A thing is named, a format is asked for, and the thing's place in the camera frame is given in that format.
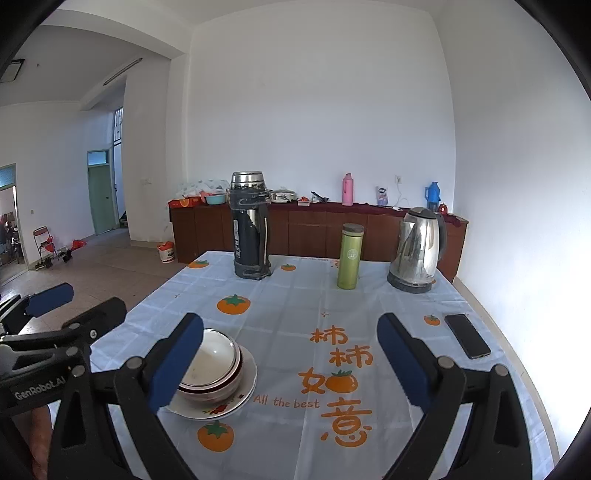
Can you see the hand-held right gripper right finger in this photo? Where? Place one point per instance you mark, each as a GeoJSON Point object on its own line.
{"type": "Point", "coordinates": [406, 364]}

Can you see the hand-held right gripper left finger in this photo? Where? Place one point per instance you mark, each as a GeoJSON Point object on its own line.
{"type": "Point", "coordinates": [178, 360]}

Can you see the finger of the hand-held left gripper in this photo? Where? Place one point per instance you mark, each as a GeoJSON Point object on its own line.
{"type": "Point", "coordinates": [106, 314]}
{"type": "Point", "coordinates": [51, 297]}

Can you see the large stainless steel bowl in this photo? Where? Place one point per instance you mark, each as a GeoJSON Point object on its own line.
{"type": "Point", "coordinates": [217, 396]}

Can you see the white plate red roses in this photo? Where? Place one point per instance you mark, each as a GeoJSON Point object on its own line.
{"type": "Point", "coordinates": [240, 392]}

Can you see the person's left hand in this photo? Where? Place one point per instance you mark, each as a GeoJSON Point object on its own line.
{"type": "Point", "coordinates": [40, 434]}

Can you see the red folding chair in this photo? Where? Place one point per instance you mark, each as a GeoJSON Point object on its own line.
{"type": "Point", "coordinates": [44, 240]}

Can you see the red plastic bag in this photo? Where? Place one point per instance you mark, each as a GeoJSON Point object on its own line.
{"type": "Point", "coordinates": [79, 243]}

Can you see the black smartphone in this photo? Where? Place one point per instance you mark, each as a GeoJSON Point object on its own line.
{"type": "Point", "coordinates": [466, 334]}

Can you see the white bucket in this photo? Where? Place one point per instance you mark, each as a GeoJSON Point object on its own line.
{"type": "Point", "coordinates": [166, 254]}

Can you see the stainless steel electric kettle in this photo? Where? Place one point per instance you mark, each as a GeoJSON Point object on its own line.
{"type": "Point", "coordinates": [415, 254]}

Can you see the green door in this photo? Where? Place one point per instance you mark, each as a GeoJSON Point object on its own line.
{"type": "Point", "coordinates": [101, 198]}

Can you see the green tumbler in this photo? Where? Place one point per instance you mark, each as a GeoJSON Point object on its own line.
{"type": "Point", "coordinates": [349, 258]}

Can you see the light blue persimmon tablecloth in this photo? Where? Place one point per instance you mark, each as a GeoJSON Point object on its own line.
{"type": "Point", "coordinates": [295, 300]}

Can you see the orange cardboard box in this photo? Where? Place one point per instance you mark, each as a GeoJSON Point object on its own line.
{"type": "Point", "coordinates": [183, 203]}

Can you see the large dark thermos jug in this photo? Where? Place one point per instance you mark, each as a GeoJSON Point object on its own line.
{"type": "Point", "coordinates": [249, 230]}

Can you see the mesh food cover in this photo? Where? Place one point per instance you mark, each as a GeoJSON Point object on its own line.
{"type": "Point", "coordinates": [198, 187]}

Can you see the teal basin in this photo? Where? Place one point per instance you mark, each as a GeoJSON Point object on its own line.
{"type": "Point", "coordinates": [215, 200]}

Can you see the brown wooden sideboard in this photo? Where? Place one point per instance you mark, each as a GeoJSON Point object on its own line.
{"type": "Point", "coordinates": [304, 230]}

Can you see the blue thermos flask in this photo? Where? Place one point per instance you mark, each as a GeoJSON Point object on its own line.
{"type": "Point", "coordinates": [433, 198]}

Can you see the pink thermos flask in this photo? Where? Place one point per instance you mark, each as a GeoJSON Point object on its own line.
{"type": "Point", "coordinates": [347, 191]}

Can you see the barred window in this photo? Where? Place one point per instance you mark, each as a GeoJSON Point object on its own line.
{"type": "Point", "coordinates": [118, 124]}

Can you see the white cooking pot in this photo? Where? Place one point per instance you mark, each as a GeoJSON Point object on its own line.
{"type": "Point", "coordinates": [282, 196]}

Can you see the fluorescent ceiling tube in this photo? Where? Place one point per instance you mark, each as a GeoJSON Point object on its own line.
{"type": "Point", "coordinates": [122, 70]}

